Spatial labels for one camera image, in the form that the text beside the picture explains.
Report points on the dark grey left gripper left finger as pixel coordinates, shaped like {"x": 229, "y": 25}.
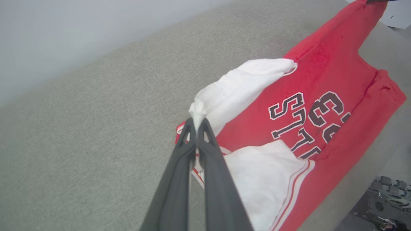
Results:
{"x": 173, "y": 199}

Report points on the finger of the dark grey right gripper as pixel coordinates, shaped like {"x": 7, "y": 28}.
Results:
{"x": 379, "y": 1}

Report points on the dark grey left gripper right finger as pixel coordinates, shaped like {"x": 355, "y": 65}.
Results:
{"x": 223, "y": 199}

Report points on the red and white shirt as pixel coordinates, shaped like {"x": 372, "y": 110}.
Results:
{"x": 337, "y": 80}

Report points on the grey fabric sofa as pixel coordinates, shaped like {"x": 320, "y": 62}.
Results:
{"x": 96, "y": 144}

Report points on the grey robot torso base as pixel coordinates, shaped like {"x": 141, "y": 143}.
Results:
{"x": 385, "y": 205}

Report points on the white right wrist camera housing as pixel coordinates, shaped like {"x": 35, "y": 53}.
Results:
{"x": 399, "y": 14}

